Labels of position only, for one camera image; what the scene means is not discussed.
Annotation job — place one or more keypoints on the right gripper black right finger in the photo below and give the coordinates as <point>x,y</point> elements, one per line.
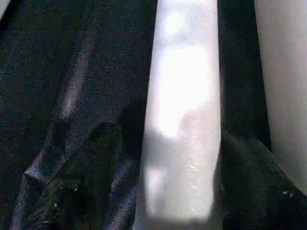
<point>259,191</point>

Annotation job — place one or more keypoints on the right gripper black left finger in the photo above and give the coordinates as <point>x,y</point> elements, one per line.
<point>96,182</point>

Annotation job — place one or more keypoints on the white plastic table leg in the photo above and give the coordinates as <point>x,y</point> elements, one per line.
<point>285,83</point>
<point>182,95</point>

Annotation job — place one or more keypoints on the black shiny mat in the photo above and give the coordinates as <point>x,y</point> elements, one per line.
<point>60,72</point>

